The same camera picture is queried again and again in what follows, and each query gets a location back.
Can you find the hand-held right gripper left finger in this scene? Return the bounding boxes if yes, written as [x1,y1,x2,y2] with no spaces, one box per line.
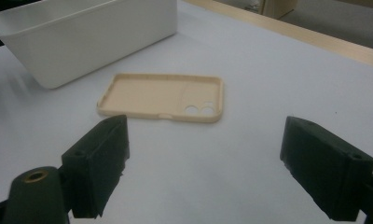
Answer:
[61,114,131,219]

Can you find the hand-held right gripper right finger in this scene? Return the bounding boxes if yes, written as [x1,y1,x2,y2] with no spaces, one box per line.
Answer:
[279,116,373,222]

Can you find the beige phone case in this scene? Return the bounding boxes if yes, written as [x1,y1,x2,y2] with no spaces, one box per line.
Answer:
[96,73,225,124]

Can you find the white plastic storage box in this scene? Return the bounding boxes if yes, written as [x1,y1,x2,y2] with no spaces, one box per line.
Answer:
[0,0,178,91]

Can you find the wooden table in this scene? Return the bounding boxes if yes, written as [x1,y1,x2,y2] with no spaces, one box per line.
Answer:
[183,0,373,70]

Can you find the wooden shelf unit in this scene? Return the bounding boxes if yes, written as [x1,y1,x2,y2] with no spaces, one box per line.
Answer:
[258,0,299,20]

